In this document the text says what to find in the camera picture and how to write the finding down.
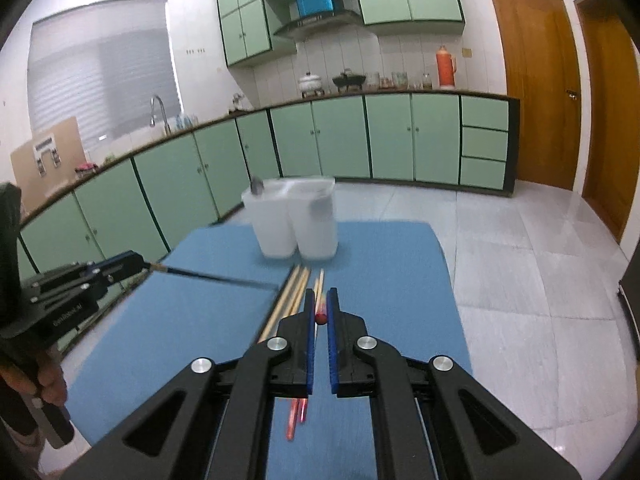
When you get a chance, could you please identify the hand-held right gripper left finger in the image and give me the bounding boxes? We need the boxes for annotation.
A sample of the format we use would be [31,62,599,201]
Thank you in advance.
[60,287,318,480]

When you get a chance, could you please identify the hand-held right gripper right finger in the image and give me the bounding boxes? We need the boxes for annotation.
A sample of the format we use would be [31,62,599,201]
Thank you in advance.
[327,287,583,480]

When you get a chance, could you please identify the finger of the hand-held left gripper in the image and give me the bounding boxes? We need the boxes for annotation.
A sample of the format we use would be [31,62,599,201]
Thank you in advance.
[29,268,145,307]
[22,249,151,289]

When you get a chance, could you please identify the black chopstick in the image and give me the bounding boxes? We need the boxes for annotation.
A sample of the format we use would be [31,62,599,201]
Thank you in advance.
[149,262,281,291]

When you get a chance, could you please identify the person's left hand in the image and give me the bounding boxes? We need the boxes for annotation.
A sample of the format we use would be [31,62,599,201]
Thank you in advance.
[0,349,69,436]

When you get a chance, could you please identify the green base cabinets with sink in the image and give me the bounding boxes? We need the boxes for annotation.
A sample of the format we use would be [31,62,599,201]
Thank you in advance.
[15,106,282,311]

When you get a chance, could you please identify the blue table mat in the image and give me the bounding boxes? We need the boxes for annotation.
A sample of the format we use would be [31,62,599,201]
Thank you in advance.
[65,220,473,480]

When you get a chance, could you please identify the cardboard box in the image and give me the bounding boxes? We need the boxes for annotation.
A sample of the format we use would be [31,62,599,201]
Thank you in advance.
[10,116,88,201]

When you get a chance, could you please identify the metal faucet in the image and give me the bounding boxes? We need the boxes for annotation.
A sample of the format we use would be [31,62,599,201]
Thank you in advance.
[150,95,172,136]

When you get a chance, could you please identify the grey window blind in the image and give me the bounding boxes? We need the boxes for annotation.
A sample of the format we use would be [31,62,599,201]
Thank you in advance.
[27,0,182,158]

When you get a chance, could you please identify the green base cabinets with drawers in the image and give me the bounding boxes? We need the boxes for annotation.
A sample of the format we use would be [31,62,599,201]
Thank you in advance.
[270,91,521,198]

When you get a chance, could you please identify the white pot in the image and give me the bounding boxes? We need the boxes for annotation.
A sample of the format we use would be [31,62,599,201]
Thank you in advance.
[298,72,326,98]

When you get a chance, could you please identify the black wok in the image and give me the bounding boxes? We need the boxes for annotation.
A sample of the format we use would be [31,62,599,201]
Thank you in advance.
[332,70,368,93]

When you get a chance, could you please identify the dark object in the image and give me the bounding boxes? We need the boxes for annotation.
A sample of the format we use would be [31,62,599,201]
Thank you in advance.
[618,264,640,357]

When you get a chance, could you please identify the orange thermos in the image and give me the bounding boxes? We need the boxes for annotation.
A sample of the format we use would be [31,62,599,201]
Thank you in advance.
[436,45,459,91]

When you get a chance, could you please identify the range hood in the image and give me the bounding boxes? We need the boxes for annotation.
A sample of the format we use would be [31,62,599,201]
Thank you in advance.
[272,7,364,41]

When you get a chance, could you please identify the wooden door with handle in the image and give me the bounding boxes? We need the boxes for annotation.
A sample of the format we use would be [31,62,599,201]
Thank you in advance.
[486,0,583,191]

